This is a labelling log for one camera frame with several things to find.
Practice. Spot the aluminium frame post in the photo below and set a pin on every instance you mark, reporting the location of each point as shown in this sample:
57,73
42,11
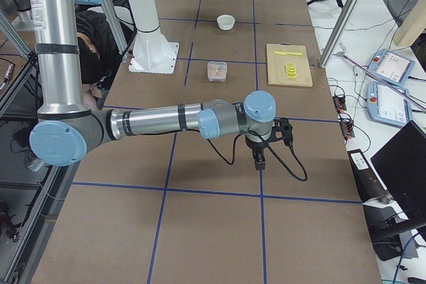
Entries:
337,32

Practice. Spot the orange circuit board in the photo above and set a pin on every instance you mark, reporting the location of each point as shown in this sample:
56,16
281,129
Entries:
339,103
346,126

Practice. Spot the person in black hoodie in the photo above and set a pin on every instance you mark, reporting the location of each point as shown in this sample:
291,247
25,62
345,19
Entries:
98,53

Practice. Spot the wooden cutting board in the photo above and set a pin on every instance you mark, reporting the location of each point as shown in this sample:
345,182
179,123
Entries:
276,66

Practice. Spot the black monitor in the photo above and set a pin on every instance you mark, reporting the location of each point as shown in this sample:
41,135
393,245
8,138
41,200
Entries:
400,164

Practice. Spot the yellow plastic knife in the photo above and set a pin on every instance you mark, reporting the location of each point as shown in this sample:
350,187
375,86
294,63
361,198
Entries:
284,53

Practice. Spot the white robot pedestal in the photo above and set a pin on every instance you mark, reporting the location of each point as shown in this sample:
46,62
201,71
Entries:
151,53

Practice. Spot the dark brown box device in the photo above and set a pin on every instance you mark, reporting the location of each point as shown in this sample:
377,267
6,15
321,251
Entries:
368,184

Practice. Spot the lemon slice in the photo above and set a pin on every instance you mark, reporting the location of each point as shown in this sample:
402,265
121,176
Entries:
291,76
289,65
291,73
291,70

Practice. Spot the white ceramic bowl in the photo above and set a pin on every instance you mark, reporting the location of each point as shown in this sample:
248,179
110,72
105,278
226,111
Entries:
225,22

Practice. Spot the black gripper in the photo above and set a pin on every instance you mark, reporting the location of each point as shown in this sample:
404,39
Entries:
256,147

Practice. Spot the blue teach pendant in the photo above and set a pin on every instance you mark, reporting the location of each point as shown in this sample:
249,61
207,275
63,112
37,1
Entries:
391,67
386,106

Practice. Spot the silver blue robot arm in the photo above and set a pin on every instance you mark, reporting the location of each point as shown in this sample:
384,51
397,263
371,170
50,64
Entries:
68,129

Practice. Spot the clear plastic egg box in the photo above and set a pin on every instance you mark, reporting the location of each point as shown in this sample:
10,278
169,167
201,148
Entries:
210,67

